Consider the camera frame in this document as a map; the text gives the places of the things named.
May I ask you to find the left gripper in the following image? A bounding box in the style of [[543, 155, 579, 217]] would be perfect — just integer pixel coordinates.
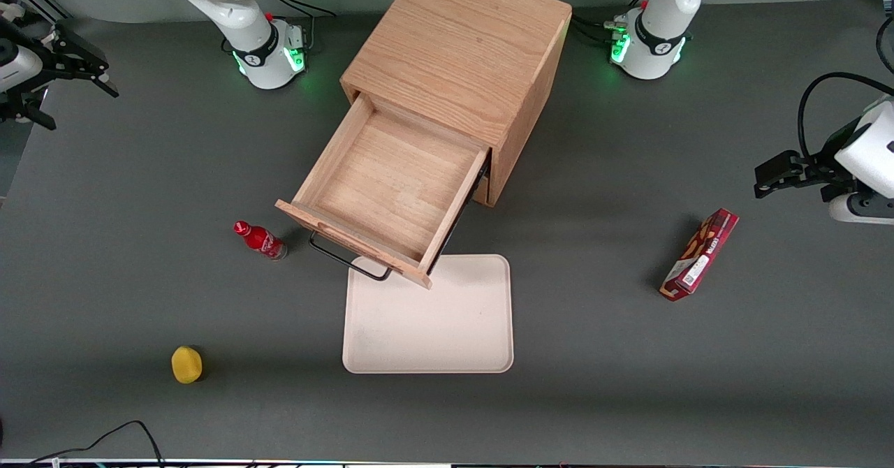
[[754, 98, 894, 205]]

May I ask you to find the black metal drawer handle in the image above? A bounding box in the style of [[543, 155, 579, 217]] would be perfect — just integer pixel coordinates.
[[308, 228, 394, 282]]

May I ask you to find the wooden drawer cabinet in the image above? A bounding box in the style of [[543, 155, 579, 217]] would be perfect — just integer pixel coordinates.
[[340, 0, 573, 208]]

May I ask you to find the red snack box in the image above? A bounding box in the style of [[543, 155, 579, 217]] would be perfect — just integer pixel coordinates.
[[659, 207, 740, 303]]

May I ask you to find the red cola bottle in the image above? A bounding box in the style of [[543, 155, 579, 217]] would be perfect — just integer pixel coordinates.
[[233, 220, 288, 262]]

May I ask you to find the yellow lemon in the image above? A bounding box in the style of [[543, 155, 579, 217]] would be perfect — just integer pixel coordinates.
[[170, 345, 204, 386]]

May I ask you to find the cream plastic tray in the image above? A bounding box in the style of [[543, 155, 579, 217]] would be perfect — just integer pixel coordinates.
[[342, 254, 515, 375]]

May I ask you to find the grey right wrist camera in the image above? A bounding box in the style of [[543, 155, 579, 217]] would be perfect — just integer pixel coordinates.
[[0, 43, 45, 96]]

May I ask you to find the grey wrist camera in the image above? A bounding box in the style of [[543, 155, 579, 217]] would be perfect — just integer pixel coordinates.
[[828, 191, 894, 226], [0, 43, 45, 96]]

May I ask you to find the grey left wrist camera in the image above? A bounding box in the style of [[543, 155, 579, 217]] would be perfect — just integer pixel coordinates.
[[828, 191, 894, 226]]

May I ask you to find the black aluminium frame rail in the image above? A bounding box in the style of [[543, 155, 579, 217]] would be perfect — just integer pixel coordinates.
[[0, 0, 72, 23]]

